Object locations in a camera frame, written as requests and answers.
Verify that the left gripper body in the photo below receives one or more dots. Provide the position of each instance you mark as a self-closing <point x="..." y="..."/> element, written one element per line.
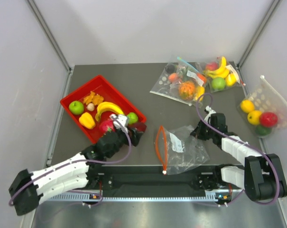
<point x="132" y="138"/>

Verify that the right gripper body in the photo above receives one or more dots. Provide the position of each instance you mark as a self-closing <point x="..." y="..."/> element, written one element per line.
<point x="205" y="131"/>

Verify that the dark red plum toy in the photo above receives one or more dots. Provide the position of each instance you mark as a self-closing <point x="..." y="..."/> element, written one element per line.
<point x="141" y="127"/>

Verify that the zip bag with red zipper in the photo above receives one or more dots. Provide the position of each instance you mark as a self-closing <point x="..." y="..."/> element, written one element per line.
<point x="178" y="151"/>

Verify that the yellow star fruit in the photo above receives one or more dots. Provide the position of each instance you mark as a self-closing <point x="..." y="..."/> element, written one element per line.
<point x="87" y="121"/>

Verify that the beige garlic toy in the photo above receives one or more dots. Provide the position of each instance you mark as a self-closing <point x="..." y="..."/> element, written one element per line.
<point x="90" y="107"/>

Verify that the orange mandarin cluster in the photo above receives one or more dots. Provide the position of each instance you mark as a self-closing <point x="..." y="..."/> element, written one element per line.
<point x="93" y="98"/>

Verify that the green apple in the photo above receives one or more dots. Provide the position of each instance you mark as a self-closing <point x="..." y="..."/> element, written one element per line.
<point x="218" y="83"/>
<point x="76" y="107"/>

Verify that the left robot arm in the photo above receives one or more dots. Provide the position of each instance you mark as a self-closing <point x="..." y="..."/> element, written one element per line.
<point x="30" y="189"/>

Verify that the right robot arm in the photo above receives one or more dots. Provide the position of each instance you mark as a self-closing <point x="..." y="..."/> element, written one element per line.
<point x="262" y="177"/>

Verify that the yellow mango in blue-zip bag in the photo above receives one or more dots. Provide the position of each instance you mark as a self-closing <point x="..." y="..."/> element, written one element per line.
<point x="199" y="91"/>

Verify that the zip bag with blue zipper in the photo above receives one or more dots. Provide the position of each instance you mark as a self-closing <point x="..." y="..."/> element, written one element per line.
<point x="189" y="73"/>

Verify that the green apple in banana bag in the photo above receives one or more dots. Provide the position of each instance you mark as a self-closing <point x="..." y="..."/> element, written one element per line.
<point x="218" y="83"/>

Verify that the yellow lemon in banana bag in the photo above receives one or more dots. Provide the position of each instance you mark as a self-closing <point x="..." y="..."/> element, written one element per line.
<point x="230" y="80"/>

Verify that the zip bag with bananas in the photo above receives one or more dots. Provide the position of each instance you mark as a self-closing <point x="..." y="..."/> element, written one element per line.
<point x="201" y="66"/>

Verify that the dotted flat zip bag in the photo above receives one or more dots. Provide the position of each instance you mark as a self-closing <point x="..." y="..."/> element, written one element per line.
<point x="163" y="87"/>

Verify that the yellow banana bunch in bag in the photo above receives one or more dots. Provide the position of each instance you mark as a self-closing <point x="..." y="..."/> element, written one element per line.
<point x="222" y="70"/>

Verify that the dotted zip bag with lemons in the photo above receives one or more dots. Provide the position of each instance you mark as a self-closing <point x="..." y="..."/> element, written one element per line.
<point x="267" y="99"/>

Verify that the red apple in dotted bag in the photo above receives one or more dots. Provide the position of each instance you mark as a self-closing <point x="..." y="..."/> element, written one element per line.
<point x="268" y="119"/>

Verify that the pink dragon fruit toy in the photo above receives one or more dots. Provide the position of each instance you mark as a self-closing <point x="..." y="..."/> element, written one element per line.
<point x="107" y="126"/>

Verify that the banana bunch in tray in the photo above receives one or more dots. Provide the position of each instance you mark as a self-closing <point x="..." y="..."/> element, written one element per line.
<point x="107" y="107"/>

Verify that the orange pineapple toy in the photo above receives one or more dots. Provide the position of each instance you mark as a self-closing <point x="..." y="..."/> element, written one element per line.
<point x="187" y="90"/>

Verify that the yellow lemon left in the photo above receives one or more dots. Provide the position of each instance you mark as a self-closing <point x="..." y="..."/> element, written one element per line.
<point x="247" y="106"/>

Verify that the red plastic tray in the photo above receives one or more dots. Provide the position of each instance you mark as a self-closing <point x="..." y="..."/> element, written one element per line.
<point x="103" y="87"/>

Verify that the yellow orange with green stem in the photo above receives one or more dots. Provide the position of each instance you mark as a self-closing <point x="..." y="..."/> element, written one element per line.
<point x="253" y="117"/>

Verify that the orange tomato toy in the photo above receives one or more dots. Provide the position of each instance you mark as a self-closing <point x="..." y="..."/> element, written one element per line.
<point x="202" y="77"/>

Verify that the dark green avocado toy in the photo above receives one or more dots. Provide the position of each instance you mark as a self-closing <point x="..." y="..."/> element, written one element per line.
<point x="262" y="130"/>

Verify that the orange persimmon toy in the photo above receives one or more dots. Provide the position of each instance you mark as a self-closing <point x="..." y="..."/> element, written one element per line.
<point x="173" y="77"/>

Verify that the red peach toy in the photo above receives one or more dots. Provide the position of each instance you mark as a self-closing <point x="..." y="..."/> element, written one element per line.
<point x="211" y="66"/>

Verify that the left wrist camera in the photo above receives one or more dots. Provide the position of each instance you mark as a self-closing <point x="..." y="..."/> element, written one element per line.
<point x="120" y="122"/>

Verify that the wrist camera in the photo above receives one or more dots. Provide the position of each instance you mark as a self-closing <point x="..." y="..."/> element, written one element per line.
<point x="120" y="122"/>
<point x="209" y="111"/>

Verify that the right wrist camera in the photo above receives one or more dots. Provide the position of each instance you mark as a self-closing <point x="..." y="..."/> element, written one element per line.
<point x="209" y="111"/>

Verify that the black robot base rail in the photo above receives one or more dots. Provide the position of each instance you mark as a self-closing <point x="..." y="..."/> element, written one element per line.
<point x="149" y="181"/>

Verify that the white slotted cable duct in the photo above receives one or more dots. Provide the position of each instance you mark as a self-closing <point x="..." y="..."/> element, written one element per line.
<point x="208" y="196"/>

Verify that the aluminium corner post right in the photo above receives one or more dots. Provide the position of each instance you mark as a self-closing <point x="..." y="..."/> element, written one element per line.
<point x="274" y="5"/>

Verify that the aluminium corner post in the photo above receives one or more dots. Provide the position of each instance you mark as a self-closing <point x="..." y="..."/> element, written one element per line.
<point x="274" y="5"/>
<point x="48" y="33"/>

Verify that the aluminium corner post left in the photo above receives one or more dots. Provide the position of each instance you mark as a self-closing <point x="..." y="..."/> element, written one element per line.
<point x="48" y="33"/>

